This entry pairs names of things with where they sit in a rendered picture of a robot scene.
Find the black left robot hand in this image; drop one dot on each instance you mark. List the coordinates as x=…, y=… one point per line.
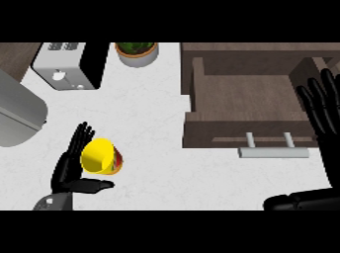
x=69, y=166

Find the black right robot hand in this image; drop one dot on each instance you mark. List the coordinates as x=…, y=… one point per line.
x=333, y=131

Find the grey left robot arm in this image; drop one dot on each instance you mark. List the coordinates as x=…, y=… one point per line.
x=55, y=201

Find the brown wooden drawer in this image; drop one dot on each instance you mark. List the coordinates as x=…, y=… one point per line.
x=247, y=108

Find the large grey appliance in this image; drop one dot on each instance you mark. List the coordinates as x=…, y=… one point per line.
x=6, y=108

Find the brown wooden cabinet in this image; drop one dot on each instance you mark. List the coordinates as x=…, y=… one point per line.
x=267, y=52

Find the white and black toaster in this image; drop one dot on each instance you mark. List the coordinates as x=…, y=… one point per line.
x=70, y=64

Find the potted green plant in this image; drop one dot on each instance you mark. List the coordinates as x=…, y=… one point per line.
x=137, y=52

